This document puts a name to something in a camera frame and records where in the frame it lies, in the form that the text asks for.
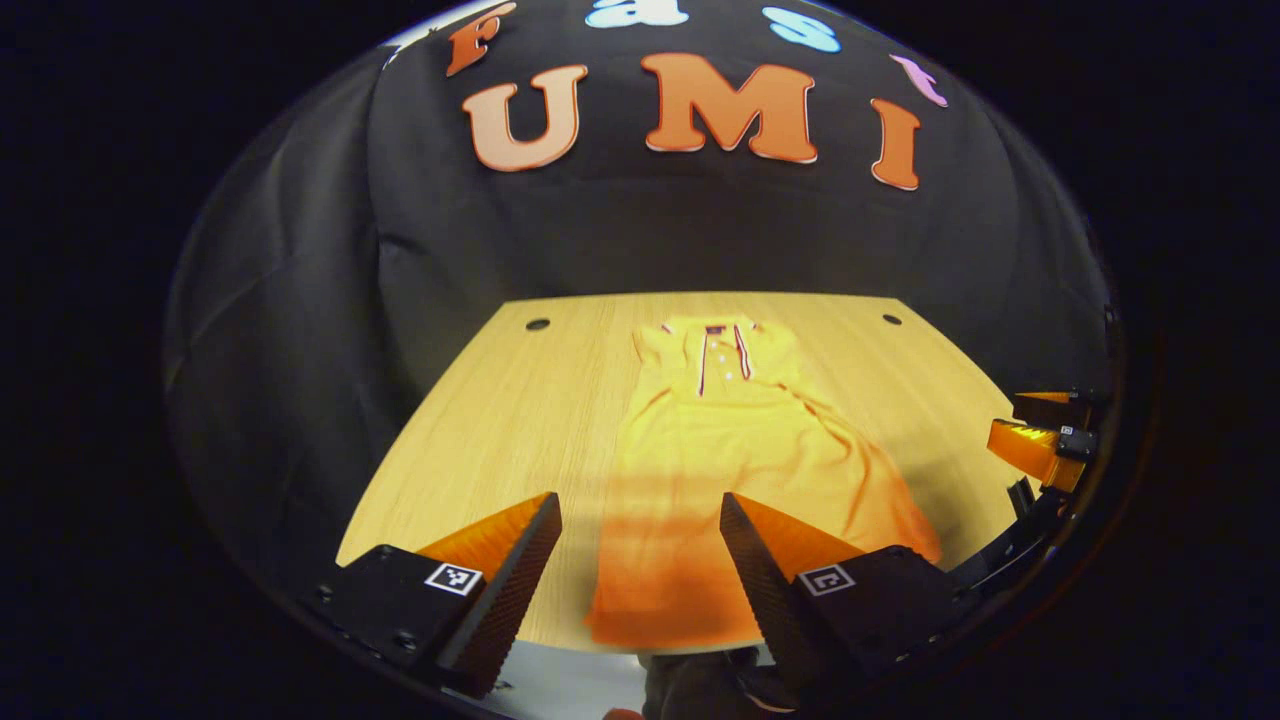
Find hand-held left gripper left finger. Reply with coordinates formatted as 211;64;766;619
310;492;563;699

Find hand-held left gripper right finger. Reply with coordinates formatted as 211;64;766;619
720;492;961;706

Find orange T-shirt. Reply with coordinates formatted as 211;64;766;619
585;315;943;651

